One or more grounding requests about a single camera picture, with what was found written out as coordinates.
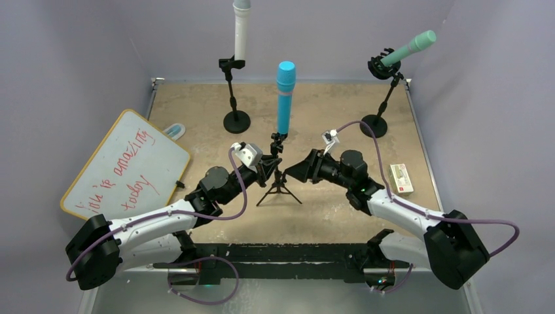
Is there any blue microphone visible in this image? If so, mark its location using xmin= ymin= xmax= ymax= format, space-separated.
xmin=276 ymin=61 xmax=296 ymax=135

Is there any purple cable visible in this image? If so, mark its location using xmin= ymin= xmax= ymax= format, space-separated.
xmin=65 ymin=149 xmax=249 ymax=283
xmin=336 ymin=120 xmax=520 ymax=258

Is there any small white green box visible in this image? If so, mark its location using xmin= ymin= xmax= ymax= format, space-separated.
xmin=389 ymin=164 xmax=414 ymax=195

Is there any green microphone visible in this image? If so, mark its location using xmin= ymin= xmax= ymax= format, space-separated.
xmin=381 ymin=30 xmax=437 ymax=67

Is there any white microphone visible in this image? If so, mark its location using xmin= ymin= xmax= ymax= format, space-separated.
xmin=233 ymin=0 xmax=251 ymax=61

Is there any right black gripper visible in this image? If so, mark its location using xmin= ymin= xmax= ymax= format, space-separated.
xmin=285 ymin=148 xmax=353 ymax=189

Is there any black round-base stand left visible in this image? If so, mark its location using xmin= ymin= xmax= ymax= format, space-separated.
xmin=219 ymin=56 xmax=251 ymax=134

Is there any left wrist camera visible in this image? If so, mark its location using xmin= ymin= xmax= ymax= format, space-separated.
xmin=230 ymin=142 xmax=263 ymax=171

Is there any black round-base stand right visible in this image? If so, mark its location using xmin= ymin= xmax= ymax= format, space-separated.
xmin=360 ymin=54 xmax=405 ymax=139

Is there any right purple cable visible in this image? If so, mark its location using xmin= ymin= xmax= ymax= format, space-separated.
xmin=336 ymin=120 xmax=520 ymax=258

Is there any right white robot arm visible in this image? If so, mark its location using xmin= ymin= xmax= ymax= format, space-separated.
xmin=285 ymin=149 xmax=490 ymax=289

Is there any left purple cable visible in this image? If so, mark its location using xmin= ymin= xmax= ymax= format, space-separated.
xmin=65 ymin=149 xmax=249 ymax=283

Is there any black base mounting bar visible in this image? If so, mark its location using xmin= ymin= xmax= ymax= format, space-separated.
xmin=153 ymin=232 xmax=408 ymax=288

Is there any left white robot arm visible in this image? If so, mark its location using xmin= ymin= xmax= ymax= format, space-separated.
xmin=65 ymin=155 xmax=282 ymax=290

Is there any black tripod mic stand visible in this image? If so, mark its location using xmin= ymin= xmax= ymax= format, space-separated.
xmin=256 ymin=133 xmax=302 ymax=207

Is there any yellow-framed whiteboard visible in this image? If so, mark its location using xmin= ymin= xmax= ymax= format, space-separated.
xmin=60 ymin=109 xmax=190 ymax=220

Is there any whiteboard eraser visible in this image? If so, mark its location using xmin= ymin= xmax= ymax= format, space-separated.
xmin=164 ymin=123 xmax=186 ymax=141

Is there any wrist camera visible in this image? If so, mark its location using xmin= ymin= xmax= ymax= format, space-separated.
xmin=321 ymin=129 xmax=340 ymax=155
xmin=230 ymin=142 xmax=263 ymax=171

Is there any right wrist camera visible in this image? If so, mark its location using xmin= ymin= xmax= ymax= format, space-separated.
xmin=321 ymin=129 xmax=340 ymax=155

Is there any black round-base stand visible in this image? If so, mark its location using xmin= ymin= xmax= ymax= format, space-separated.
xmin=219 ymin=56 xmax=251 ymax=134
xmin=360 ymin=54 xmax=405 ymax=139

